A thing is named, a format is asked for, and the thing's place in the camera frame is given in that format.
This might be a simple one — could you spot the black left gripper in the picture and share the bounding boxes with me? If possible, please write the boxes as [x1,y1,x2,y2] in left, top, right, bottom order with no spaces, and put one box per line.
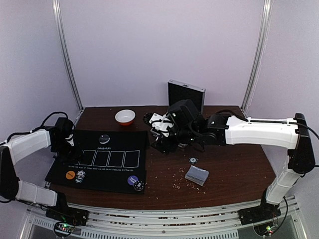
[51,138,85,165]

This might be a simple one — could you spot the poker chip stack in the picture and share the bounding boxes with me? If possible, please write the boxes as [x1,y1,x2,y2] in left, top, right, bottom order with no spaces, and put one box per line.
[189,157,198,164]

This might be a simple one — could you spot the orange big blind button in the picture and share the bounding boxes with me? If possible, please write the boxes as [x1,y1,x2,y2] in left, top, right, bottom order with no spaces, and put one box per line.
[65,170,76,180]

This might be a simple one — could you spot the clear acrylic dealer button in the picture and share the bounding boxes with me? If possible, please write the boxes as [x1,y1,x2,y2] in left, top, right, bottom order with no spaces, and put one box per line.
[99,134,110,144]

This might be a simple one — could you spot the white blue chips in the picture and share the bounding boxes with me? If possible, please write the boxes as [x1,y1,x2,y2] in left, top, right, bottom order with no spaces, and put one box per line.
[75,170,86,184]

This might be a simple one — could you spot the boxed deck of cards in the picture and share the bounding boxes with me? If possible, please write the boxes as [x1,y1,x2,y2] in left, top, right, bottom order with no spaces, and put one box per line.
[185,165,209,186]

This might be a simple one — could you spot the black poker chip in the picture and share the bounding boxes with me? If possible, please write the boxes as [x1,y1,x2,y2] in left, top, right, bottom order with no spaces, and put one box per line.
[133,181,145,192]

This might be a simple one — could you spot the blue small blind button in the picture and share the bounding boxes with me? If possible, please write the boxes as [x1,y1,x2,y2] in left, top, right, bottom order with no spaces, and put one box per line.
[127,175,139,186]

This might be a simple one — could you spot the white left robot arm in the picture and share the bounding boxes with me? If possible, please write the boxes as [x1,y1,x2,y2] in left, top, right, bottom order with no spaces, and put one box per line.
[0,117,81,221]

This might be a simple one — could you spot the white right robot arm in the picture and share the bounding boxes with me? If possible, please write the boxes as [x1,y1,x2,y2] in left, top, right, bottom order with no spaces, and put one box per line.
[144,100,316,220]

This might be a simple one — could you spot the aluminium poker chip case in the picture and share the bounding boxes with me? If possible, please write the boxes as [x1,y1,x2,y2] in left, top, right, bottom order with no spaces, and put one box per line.
[150,79,206,150]

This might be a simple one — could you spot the black poker table mat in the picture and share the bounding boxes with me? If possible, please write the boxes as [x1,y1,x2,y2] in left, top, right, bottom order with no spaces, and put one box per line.
[45,130,149,194]

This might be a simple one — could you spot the orange bowl white inside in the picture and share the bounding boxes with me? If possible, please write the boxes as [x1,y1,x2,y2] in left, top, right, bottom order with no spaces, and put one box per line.
[115,109,136,126]

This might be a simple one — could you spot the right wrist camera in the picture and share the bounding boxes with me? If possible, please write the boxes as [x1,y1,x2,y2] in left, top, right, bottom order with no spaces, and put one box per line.
[143,113,174,137]

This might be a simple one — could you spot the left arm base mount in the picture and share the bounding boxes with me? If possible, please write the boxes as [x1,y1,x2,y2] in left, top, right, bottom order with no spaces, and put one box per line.
[45,207,89,226]

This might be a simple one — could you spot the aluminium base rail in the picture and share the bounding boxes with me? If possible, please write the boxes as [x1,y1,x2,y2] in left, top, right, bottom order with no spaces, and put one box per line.
[18,197,307,239]

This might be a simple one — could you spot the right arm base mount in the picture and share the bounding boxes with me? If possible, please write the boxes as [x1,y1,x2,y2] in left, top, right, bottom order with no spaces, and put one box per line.
[238,204,281,225]

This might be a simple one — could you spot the left aluminium frame post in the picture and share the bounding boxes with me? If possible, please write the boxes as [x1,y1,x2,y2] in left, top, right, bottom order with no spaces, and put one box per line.
[52,0,84,111]

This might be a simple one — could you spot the aluminium frame post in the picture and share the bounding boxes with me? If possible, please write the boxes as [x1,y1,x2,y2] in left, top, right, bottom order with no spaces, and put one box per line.
[52,0,84,111]
[241,0,273,114]

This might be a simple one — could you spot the right aluminium frame post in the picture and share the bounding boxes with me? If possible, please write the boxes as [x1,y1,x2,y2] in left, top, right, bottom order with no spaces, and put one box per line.
[241,0,273,114]

